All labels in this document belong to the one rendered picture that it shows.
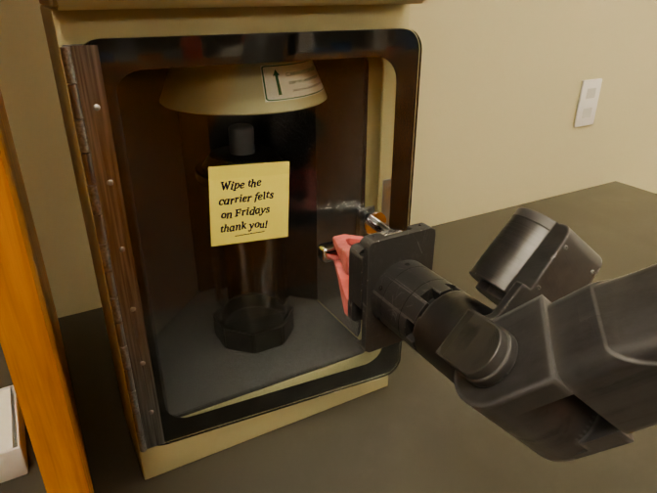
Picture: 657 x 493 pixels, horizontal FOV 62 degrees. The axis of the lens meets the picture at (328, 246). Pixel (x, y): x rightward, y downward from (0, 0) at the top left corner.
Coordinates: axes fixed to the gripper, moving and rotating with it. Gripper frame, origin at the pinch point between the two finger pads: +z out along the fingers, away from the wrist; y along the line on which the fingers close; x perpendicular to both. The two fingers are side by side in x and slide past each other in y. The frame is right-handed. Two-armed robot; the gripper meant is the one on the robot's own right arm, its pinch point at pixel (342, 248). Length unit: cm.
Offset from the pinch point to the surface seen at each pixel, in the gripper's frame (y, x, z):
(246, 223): 2.5, 7.7, 4.8
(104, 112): 13.7, 18.3, 5.6
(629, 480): -26.0, -25.2, -18.9
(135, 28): 19.6, 14.8, 6.9
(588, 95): -2, -99, 49
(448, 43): 12, -54, 50
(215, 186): 6.5, 10.3, 5.0
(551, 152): -16, -91, 50
